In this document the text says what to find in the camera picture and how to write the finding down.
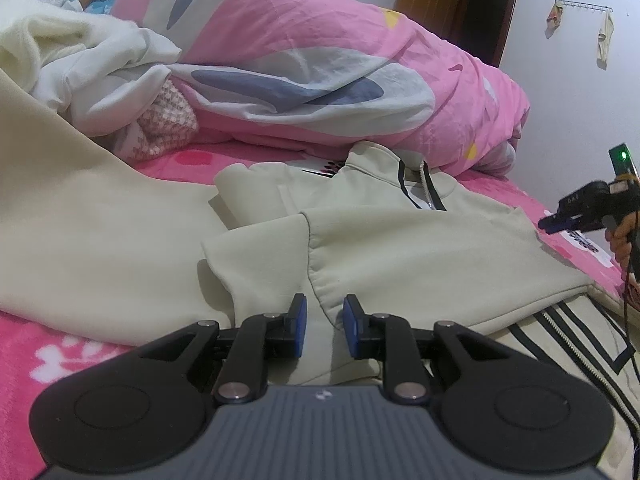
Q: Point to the hanging beige cloth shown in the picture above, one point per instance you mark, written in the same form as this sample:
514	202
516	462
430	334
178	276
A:
554	17
605	40

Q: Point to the white garment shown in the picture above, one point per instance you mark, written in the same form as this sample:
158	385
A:
100	85

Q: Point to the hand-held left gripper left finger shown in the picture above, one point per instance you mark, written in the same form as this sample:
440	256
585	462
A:
299	325

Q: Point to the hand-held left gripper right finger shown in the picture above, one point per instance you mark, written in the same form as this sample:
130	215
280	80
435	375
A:
350	327

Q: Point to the pink floral bed blanket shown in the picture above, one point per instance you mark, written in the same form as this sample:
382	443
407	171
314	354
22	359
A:
50	360

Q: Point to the pink floral quilt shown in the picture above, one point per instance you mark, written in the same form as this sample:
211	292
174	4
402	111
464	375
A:
325	50

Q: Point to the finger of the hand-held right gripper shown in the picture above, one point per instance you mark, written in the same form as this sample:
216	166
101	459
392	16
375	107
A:
565	222

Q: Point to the beige zip jacket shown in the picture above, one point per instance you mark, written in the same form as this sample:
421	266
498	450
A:
425	260

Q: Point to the metal wall hook rack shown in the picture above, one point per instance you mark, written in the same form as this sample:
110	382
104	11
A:
585	6

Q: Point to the person's right hand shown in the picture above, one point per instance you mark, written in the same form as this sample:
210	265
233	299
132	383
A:
620	245

